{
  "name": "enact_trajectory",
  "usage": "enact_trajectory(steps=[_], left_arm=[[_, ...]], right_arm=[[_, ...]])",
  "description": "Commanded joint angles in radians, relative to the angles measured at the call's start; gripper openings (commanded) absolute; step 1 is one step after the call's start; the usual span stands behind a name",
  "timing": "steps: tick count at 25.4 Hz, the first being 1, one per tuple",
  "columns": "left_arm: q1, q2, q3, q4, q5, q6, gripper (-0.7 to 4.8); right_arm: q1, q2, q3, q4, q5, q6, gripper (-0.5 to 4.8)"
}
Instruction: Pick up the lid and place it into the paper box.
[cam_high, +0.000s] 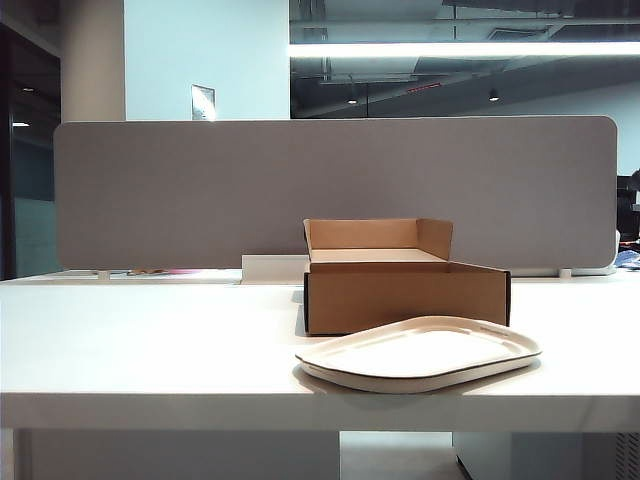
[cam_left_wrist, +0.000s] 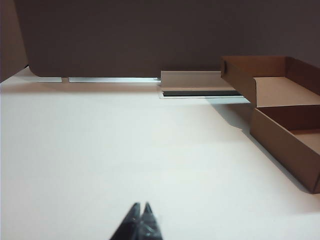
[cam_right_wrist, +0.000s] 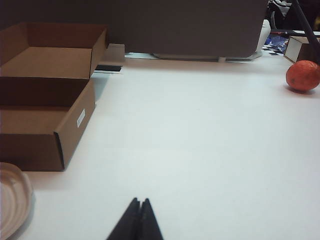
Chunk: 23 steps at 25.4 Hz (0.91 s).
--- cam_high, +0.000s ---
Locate white oval tray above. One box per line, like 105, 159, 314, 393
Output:
294, 314, 544, 394

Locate brown cardboard box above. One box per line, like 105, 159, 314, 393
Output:
302, 216, 512, 337

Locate gray fabric desk divider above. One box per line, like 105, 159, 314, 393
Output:
53, 116, 621, 272

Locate pink and brown papers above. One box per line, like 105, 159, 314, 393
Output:
108, 268, 202, 278

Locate dark glass door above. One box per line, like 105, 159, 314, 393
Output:
0, 22, 62, 282

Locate person in dark clothes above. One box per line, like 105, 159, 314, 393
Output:
616, 168, 640, 244

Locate white cable cover box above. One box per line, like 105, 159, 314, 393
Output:
241, 254, 309, 284

